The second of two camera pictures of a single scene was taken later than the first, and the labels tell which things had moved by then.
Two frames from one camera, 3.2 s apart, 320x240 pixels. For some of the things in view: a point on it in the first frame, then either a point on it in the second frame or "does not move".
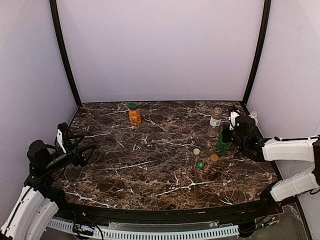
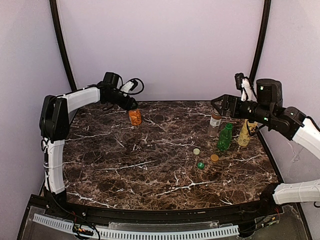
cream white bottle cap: x=196 y=151 does not move
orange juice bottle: x=135 y=115 does not move
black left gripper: x=75 y=155 to x=131 y=104
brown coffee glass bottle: x=215 y=122 does not move
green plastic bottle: x=221 y=146 does not move
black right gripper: x=230 y=135 to x=231 y=107
